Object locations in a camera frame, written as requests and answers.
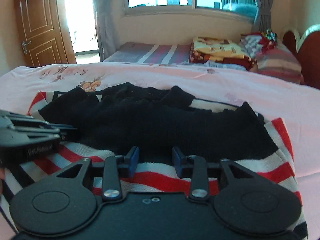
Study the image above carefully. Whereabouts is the brown wooden door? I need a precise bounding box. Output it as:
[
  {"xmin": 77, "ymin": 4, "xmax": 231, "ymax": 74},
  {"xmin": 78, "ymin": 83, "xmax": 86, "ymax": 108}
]
[{"xmin": 14, "ymin": 0, "xmax": 76, "ymax": 67}]

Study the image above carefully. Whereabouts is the grey curtain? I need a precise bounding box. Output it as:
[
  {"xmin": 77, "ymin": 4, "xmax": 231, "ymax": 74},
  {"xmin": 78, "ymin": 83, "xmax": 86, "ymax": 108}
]
[
  {"xmin": 92, "ymin": 0, "xmax": 116, "ymax": 62},
  {"xmin": 252, "ymin": 0, "xmax": 274, "ymax": 32}
]

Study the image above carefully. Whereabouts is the grey left curtain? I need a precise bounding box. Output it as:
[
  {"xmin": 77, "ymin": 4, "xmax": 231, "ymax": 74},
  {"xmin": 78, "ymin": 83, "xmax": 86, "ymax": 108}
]
[{"xmin": 92, "ymin": 0, "xmax": 116, "ymax": 62}]

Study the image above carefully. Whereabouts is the pink floral bed sheet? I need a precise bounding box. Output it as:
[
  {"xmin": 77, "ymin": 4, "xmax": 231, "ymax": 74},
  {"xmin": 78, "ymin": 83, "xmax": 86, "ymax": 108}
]
[{"xmin": 1, "ymin": 62, "xmax": 319, "ymax": 239}]

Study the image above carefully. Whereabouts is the striped pillow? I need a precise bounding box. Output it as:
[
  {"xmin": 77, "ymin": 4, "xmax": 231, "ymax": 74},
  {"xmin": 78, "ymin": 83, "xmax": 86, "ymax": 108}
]
[{"xmin": 240, "ymin": 31, "xmax": 304, "ymax": 85}]

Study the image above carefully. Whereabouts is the striped knit sweater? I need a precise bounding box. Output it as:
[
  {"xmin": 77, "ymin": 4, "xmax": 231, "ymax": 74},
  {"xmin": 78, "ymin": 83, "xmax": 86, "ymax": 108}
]
[{"xmin": 0, "ymin": 81, "xmax": 309, "ymax": 239}]

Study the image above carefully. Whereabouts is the grey right curtain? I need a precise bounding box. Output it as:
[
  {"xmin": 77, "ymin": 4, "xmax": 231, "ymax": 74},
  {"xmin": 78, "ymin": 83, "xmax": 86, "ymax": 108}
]
[{"xmin": 252, "ymin": 0, "xmax": 274, "ymax": 32}]

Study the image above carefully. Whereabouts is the yellow red folded blanket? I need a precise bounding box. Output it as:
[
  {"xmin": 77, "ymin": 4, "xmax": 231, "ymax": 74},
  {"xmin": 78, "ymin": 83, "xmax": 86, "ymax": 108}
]
[{"xmin": 189, "ymin": 37, "xmax": 254, "ymax": 71}]

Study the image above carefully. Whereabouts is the red heart-shaped headboard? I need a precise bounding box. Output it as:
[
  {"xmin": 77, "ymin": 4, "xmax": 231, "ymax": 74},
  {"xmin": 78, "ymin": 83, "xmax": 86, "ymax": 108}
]
[{"xmin": 282, "ymin": 24, "xmax": 320, "ymax": 89}]

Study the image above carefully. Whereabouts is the shiny ribbon bow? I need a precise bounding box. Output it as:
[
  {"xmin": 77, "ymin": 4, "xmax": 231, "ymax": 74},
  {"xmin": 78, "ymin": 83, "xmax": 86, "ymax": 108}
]
[{"xmin": 264, "ymin": 29, "xmax": 278, "ymax": 45}]

